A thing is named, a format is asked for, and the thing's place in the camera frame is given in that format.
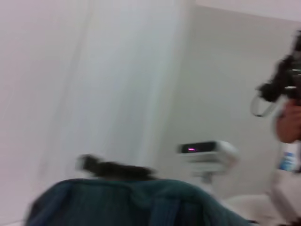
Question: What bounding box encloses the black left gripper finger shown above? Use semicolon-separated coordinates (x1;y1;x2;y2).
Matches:
77;154;158;181

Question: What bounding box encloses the dark teal insulated lunch bag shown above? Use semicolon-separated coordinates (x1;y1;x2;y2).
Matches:
23;178;256;226

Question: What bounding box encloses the person bare forearm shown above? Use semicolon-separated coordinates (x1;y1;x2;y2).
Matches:
276;98;301;144

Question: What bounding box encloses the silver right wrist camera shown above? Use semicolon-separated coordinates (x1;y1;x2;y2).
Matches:
176;140;240;184

